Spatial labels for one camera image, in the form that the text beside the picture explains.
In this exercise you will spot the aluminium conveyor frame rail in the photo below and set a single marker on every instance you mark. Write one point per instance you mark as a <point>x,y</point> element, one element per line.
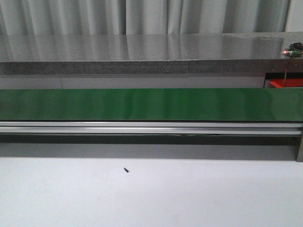
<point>182,133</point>

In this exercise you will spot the grey stone counter shelf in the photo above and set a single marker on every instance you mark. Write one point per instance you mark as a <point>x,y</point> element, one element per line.
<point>148,54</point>

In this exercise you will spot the small green circuit board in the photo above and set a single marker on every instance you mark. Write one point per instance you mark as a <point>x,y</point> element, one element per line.
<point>292,52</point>

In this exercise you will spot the green conveyor belt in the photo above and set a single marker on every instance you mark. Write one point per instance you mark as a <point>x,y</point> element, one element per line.
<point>153,104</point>

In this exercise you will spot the red plastic tray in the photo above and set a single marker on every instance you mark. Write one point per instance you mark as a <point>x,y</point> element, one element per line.
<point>281,83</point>

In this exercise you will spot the grey white curtain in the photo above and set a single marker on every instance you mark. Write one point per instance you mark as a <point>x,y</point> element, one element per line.
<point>129,17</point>

